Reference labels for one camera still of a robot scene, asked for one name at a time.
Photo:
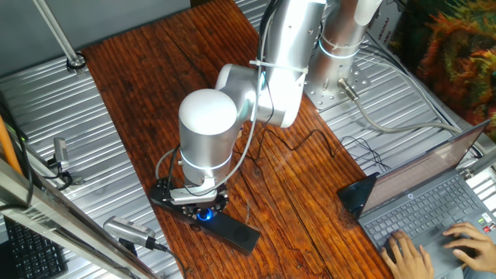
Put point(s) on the blue ringed speaker knob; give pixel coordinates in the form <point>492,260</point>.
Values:
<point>204,215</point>

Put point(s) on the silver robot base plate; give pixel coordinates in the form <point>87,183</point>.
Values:
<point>325,93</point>

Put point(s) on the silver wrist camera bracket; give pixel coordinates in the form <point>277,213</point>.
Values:
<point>193,195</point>

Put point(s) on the aluminium strut with bracket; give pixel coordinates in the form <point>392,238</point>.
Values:
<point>38,162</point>

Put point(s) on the aluminium pole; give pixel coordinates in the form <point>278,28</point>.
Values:
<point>58,35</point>

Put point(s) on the aluminium frame beam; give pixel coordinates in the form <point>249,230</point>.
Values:
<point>58,221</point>

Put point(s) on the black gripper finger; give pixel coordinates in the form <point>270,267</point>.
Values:
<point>190,212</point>
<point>217,207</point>

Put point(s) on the black phone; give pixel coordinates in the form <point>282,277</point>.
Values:
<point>354,193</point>

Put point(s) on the wood grain table board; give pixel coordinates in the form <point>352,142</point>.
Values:
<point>135,97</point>

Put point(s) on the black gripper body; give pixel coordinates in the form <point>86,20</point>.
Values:
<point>201,207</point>

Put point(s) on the person's left hand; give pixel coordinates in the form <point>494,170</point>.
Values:
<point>407,261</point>

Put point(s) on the black keyboard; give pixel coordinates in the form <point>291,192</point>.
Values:
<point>33,252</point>

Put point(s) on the small grey camera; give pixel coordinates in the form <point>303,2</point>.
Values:
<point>61,151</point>

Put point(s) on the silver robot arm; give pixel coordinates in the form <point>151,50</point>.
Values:
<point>207,128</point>

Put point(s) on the person's right hand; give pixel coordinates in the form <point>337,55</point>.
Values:
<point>474,246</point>

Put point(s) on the black speaker bar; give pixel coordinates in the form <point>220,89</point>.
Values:
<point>232,230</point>

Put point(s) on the silver ribbed camera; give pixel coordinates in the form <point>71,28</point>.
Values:
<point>128,230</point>

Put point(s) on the printed cardboard box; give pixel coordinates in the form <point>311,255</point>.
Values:
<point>385,27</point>

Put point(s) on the colourful furry fabric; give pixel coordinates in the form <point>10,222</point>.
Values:
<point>457,58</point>

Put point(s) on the grey laptop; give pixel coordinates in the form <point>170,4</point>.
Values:
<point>426,193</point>

